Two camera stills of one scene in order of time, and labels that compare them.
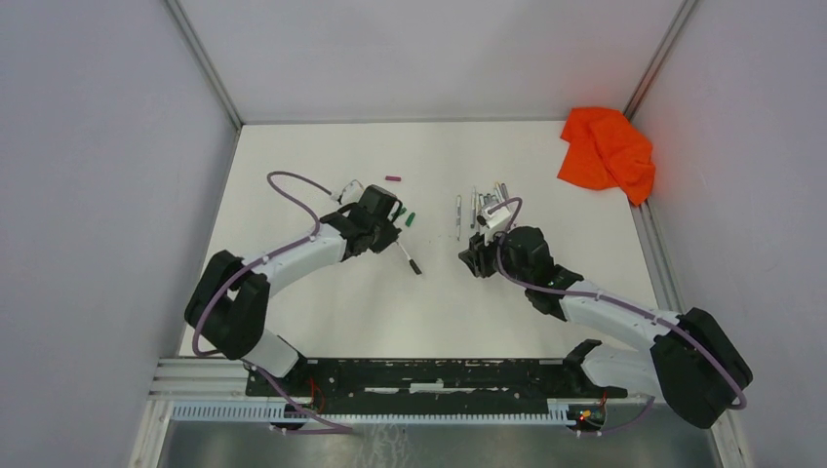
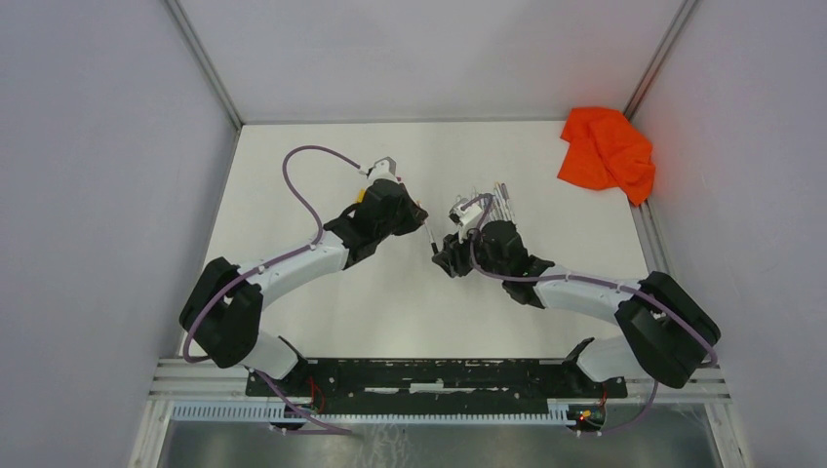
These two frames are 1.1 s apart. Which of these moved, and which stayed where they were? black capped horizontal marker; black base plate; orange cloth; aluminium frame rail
Moved: black capped horizontal marker
Stayed: black base plate; aluminium frame rail; orange cloth
